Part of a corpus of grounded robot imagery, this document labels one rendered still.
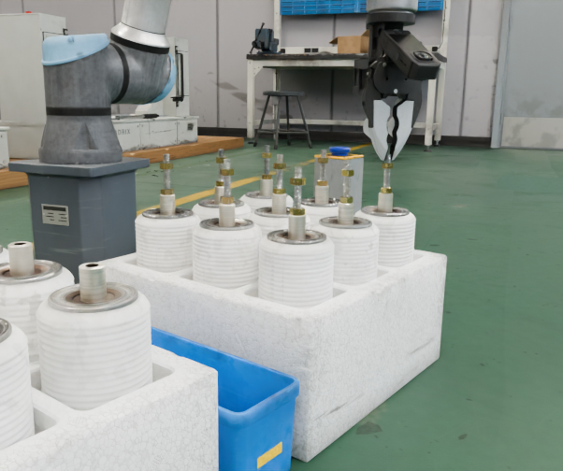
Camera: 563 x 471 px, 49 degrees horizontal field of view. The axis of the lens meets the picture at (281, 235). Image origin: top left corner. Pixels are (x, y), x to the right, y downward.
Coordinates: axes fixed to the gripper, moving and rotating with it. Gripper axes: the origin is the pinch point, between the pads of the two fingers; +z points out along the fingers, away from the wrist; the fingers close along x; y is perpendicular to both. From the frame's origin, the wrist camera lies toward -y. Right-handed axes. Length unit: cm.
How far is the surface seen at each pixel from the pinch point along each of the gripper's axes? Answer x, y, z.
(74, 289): 45, -31, 9
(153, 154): 13, 307, 29
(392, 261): 0.6, -4.1, 16.0
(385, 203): 0.4, -0.4, 7.8
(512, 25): -292, 390, -68
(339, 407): 14.6, -20.2, 30.1
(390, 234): 1.1, -4.0, 11.9
